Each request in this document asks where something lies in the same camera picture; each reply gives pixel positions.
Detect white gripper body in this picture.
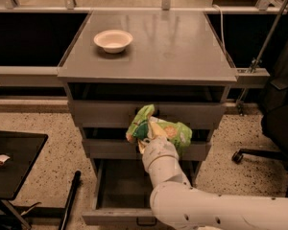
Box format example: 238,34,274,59
142,137,179,173

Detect green rice chip bag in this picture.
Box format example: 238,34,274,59
126,104,192,156

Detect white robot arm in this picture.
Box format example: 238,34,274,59
137,121,288,230

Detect grey middle drawer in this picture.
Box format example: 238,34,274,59
80,127,211,161

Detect grey drawer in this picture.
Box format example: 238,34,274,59
67,82,225,129
80,127,211,161
81,158,203,230

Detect grey bottom drawer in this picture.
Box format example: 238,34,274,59
81,158,203,230

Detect grey top drawer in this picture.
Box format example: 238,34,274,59
67,82,225,129

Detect grey drawer cabinet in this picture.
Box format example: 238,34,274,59
57,9,240,174

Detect black pole on floor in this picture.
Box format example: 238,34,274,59
59,171,82,230

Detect white paper bowl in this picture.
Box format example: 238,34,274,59
93,30,133,54

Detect metal diagonal rod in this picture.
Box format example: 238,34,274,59
236,0,288,115

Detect black office chair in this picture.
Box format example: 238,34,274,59
231,22,288,199

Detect black small side table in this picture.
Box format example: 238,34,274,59
0,130,48,230

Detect small white red tag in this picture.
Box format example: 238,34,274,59
0,154,10,166

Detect white cable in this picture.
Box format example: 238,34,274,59
212,4,228,59

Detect grey metal rail frame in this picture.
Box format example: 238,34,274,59
0,66,62,87

